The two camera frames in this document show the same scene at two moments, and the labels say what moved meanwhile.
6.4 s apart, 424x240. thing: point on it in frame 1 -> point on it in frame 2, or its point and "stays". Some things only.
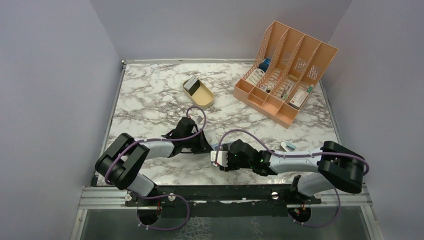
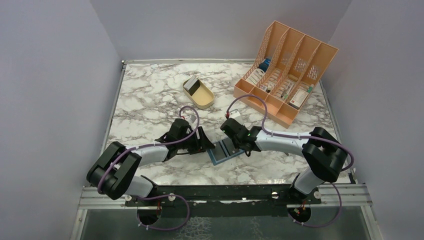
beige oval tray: x=203 y=97 stays
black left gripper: x=203 y=144 stays
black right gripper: x=229 y=167 -> x=241 y=125
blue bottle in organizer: x=264 y=65 stays
